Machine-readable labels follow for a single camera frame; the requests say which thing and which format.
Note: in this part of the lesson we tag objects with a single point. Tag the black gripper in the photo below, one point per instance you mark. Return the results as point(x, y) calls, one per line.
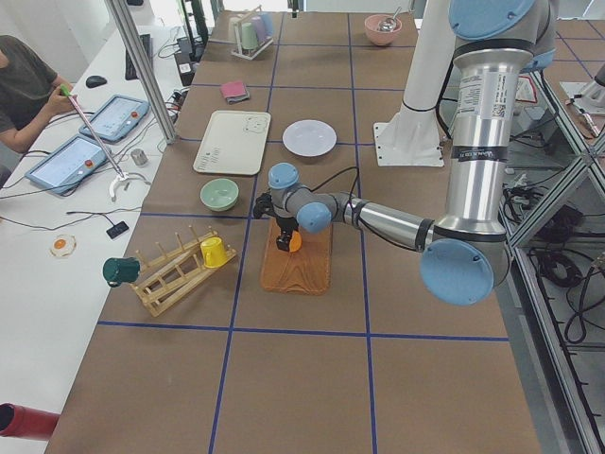
point(285, 224)

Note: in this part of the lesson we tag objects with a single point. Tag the orange fruit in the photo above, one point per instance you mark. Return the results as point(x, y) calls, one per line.
point(295, 242)

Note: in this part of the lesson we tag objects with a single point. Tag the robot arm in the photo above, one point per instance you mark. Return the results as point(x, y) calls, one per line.
point(490, 43)

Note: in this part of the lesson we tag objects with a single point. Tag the cream bear tray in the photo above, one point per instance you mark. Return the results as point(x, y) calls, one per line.
point(233, 143)

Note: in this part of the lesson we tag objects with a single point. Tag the wooden cutting board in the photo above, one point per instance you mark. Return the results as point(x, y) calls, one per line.
point(306, 271)

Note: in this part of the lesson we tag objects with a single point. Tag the yellow mug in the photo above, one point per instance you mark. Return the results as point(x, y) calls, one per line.
point(213, 252)

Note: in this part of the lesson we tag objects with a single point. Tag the green ceramic bowl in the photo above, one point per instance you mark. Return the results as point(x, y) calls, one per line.
point(220, 194)

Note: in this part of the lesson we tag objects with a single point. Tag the white round plate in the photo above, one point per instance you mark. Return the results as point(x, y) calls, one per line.
point(309, 138)

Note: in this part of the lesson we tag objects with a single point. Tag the wooden dish rack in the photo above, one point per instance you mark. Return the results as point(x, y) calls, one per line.
point(172, 275)

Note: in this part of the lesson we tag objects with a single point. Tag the pink and grey cloths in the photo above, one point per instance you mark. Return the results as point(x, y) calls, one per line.
point(235, 91)

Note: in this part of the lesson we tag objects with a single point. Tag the small metal cylinder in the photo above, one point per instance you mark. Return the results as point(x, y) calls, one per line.
point(139, 157)

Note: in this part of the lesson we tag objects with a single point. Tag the small black device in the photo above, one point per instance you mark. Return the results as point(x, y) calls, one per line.
point(117, 230)

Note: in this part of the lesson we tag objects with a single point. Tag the dark green mug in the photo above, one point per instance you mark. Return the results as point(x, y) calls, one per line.
point(117, 271)

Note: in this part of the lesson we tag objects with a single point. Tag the green plastic cup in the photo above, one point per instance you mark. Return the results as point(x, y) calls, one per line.
point(248, 37)

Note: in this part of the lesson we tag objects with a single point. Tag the upper teach pendant tablet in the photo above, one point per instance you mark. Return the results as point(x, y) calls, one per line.
point(117, 117)

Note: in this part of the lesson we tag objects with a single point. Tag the teach pendant tablet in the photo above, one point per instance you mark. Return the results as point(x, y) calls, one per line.
point(117, 117)
point(66, 167)

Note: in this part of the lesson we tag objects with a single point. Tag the purple plastic cup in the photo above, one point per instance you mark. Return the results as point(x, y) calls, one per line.
point(259, 28)

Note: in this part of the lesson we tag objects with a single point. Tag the fried egg toy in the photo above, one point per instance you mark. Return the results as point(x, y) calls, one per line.
point(63, 246)

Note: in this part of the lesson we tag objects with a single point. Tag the blue plastic cup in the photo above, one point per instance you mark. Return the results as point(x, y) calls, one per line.
point(268, 24)

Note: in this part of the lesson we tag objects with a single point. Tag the pink bowl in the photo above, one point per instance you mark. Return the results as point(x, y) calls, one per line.
point(377, 37)

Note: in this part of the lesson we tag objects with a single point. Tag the lower teach pendant tablet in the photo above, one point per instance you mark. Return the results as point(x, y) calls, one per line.
point(66, 167)

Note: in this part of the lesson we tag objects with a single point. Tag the metal scoop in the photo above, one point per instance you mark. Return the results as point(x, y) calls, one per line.
point(390, 23)

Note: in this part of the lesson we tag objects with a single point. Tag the black computer mouse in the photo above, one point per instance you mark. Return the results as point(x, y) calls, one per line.
point(95, 81)

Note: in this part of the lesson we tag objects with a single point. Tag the pink grabber stick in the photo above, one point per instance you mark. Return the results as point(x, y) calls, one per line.
point(121, 176)

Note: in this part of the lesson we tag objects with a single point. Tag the seated person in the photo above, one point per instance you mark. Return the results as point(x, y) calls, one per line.
point(31, 95)

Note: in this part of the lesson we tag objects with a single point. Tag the red cylinder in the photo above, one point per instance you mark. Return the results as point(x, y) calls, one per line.
point(27, 423)

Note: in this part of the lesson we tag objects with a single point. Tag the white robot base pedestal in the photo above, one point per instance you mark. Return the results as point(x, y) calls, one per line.
point(412, 137)

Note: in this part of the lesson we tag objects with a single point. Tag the white wire cup rack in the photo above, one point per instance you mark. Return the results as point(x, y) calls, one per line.
point(235, 33)

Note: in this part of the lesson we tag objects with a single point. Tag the aluminium frame post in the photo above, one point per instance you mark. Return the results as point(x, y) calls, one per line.
point(130, 37)

